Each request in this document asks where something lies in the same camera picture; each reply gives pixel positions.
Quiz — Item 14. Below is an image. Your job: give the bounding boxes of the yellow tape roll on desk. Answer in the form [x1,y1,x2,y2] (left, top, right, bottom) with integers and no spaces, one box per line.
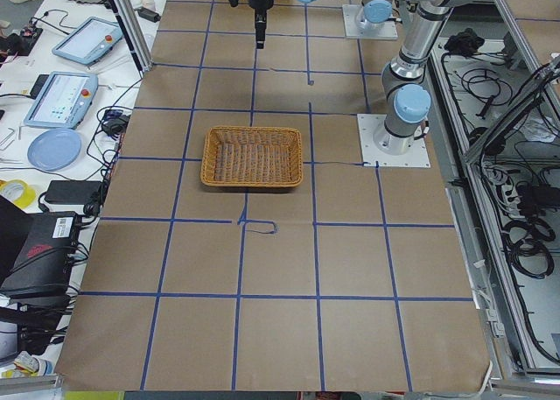
[0,179,36,209]

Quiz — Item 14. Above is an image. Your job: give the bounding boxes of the brown wicker basket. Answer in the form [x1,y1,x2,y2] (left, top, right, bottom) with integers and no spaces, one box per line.
[200,126,303,188]

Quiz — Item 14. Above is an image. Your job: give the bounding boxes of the upper teach pendant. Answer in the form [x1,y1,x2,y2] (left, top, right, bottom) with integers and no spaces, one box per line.
[52,17,123,66]

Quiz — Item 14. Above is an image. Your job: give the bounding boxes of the teach pendant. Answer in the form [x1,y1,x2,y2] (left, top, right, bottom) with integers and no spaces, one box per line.
[23,71,98,129]
[52,17,123,66]

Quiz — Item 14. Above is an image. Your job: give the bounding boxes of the lower teach pendant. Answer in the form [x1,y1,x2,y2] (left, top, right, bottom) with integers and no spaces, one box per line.
[23,71,98,129]

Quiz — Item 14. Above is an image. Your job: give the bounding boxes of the blue plate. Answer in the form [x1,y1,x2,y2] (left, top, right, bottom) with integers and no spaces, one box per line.
[27,128,81,172]

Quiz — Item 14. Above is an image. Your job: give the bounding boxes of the black power adapter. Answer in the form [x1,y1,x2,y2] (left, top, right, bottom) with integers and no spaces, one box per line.
[44,180,102,205]

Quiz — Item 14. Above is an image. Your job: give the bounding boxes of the black computer box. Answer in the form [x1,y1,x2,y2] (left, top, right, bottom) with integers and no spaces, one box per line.
[1,210,80,298]

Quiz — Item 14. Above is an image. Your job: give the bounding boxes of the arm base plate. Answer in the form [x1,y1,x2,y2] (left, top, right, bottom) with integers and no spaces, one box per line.
[342,4,398,41]
[357,114,431,168]

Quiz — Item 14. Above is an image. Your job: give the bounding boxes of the aluminium frame post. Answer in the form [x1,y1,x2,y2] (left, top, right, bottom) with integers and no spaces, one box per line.
[108,0,152,73]

